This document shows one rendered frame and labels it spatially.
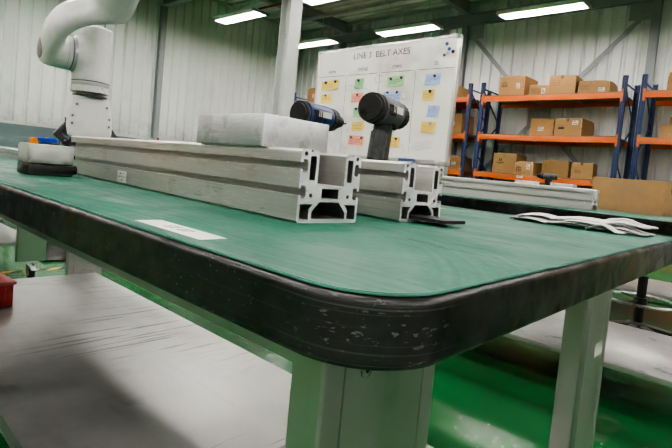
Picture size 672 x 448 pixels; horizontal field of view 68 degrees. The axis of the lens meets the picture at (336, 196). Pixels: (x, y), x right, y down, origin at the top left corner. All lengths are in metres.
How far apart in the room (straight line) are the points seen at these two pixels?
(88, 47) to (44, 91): 11.49
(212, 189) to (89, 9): 0.64
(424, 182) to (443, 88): 3.22
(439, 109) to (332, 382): 3.63
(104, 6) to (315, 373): 1.00
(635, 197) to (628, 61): 9.10
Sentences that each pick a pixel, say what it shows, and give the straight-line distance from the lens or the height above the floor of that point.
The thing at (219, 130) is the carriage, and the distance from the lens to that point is 0.70.
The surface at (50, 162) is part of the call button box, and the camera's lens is 1.10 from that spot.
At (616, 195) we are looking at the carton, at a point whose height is 0.85.
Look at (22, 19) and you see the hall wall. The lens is 12.87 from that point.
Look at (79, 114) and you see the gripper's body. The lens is 1.32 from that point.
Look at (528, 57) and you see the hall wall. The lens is 12.27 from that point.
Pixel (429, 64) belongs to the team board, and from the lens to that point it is 4.09.
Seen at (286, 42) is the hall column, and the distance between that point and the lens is 9.84.
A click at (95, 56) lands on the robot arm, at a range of 1.32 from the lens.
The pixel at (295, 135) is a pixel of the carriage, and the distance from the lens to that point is 0.65.
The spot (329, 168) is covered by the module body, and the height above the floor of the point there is 0.85.
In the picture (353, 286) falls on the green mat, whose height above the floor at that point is 0.78.
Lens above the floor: 0.84
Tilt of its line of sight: 3 degrees down
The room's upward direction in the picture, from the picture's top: 5 degrees clockwise
